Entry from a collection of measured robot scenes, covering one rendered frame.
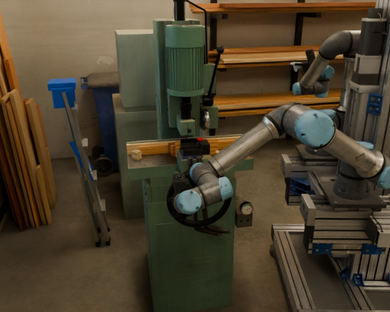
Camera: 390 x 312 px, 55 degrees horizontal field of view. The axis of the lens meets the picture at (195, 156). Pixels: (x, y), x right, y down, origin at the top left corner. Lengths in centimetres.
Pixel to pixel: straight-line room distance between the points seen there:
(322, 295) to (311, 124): 111
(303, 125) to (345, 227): 67
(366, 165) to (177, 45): 91
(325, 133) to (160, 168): 78
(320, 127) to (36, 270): 205
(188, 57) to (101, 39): 246
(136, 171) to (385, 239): 110
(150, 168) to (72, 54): 256
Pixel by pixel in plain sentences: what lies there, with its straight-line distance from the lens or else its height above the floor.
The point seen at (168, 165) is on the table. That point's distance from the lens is 175.
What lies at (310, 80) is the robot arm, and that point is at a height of 119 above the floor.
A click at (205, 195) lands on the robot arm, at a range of 124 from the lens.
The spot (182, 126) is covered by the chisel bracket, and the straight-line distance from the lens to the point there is 181.
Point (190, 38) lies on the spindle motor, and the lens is 170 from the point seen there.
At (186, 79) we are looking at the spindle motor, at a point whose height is 128.
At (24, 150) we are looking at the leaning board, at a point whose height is 63.
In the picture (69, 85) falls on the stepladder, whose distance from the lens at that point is 242.
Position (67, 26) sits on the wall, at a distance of 411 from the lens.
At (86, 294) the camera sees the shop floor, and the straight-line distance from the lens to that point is 246.
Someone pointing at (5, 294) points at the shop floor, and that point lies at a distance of 263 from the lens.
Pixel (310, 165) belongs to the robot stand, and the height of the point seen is 76.
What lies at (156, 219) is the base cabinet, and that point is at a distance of 187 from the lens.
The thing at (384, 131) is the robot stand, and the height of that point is 105.
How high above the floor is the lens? 160
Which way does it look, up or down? 22 degrees down
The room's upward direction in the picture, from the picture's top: straight up
